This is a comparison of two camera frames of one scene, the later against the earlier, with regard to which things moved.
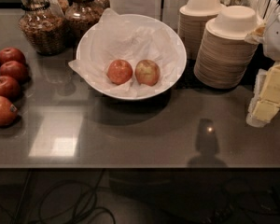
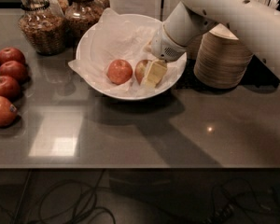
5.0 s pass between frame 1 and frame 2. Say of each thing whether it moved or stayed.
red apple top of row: stayed
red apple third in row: stayed
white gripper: moved
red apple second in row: stayed
